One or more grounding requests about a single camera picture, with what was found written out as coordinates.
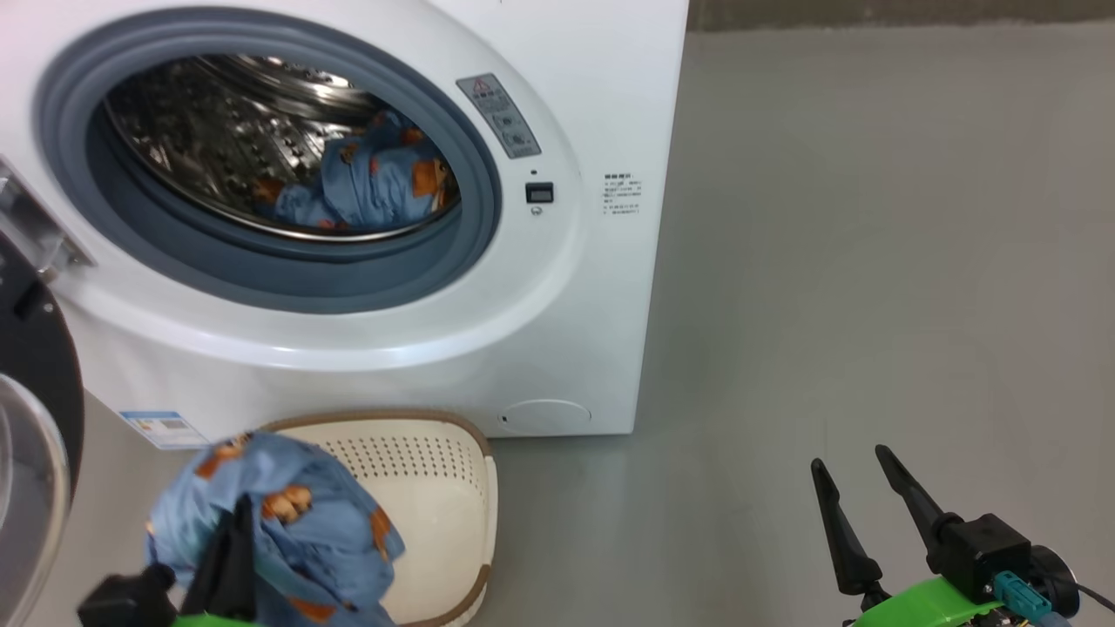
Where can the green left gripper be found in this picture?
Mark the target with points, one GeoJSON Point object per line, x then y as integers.
{"type": "Point", "coordinates": [213, 622]}

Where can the cream perforated laundry basket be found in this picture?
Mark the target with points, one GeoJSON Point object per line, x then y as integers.
{"type": "Point", "coordinates": [435, 522]}

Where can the white front-load washing machine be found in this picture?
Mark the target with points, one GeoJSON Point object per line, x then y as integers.
{"type": "Point", "coordinates": [566, 305]}

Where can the blue energy label sticker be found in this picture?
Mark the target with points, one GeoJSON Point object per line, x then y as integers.
{"type": "Point", "coordinates": [164, 429]}

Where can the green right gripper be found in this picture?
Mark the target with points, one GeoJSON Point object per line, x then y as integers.
{"type": "Point", "coordinates": [923, 610]}

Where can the grey warning sticker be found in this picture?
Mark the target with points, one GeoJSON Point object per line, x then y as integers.
{"type": "Point", "coordinates": [501, 113]}

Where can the blue bear print garment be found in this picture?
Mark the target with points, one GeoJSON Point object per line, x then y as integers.
{"type": "Point", "coordinates": [322, 540]}
{"type": "Point", "coordinates": [383, 183]}

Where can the round glass washing machine door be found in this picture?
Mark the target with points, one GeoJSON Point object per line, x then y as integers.
{"type": "Point", "coordinates": [43, 348]}

